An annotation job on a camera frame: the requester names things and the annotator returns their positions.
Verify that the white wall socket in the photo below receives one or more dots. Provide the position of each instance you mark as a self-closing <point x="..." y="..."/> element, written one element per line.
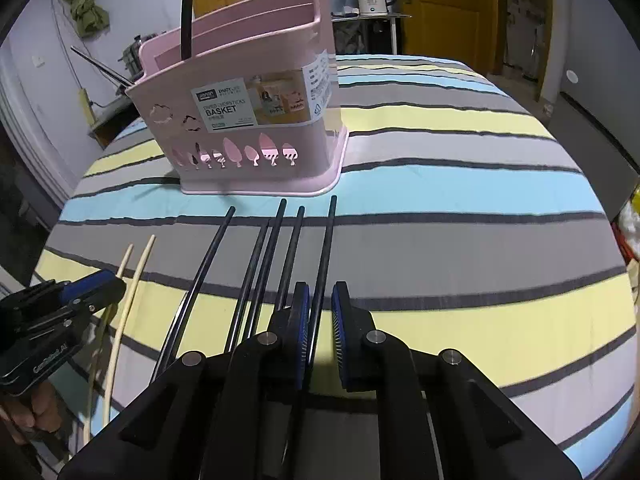
<point x="38" y="60"/>

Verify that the yellow wooden door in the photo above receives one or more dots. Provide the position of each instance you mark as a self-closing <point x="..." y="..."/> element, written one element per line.
<point x="445" y="15"/>

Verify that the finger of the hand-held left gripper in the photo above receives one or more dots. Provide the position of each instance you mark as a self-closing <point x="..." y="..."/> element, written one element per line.
<point x="95" y="287"/>

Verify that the yellow power strip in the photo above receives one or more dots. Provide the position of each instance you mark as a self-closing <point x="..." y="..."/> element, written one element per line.
<point x="87" y="107"/>

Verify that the dark thin chopstick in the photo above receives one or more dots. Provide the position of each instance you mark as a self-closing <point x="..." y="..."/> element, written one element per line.
<point x="100" y="65"/>

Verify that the person's left hand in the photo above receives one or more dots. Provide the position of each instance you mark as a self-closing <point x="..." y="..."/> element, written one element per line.
<point x="40" y="412"/>

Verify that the beige wooden chopstick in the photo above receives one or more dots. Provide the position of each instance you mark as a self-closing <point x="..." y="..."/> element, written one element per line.
<point x="135" y="285"/>
<point x="124" y="265"/>

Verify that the pink plastic chopstick basket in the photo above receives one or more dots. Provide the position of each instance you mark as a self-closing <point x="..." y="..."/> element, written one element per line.
<point x="235" y="110"/>

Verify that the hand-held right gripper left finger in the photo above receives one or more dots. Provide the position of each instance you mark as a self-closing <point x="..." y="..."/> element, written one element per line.
<point x="301" y="330"/>

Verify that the metal kitchen shelf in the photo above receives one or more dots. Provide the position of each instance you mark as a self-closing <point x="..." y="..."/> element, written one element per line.
<point x="365" y="30"/>

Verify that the steel cooking pot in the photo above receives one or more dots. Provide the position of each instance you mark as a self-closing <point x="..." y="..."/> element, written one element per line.
<point x="132" y="57"/>

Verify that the black chopstick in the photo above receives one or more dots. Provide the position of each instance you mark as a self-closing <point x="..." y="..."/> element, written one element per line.
<point x="325" y="250"/>
<point x="292" y="250"/>
<point x="270" y="255"/>
<point x="185" y="10"/>
<point x="250" y="280"/>
<point x="200" y="280"/>

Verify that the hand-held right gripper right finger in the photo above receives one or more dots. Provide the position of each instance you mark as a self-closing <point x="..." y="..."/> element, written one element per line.
<point x="339" y="330"/>

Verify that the green hanging cloth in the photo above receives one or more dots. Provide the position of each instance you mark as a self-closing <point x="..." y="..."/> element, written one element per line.
<point x="82" y="5"/>

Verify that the grey cabinet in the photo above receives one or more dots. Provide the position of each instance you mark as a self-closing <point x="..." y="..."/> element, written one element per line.
<point x="600" y="60"/>

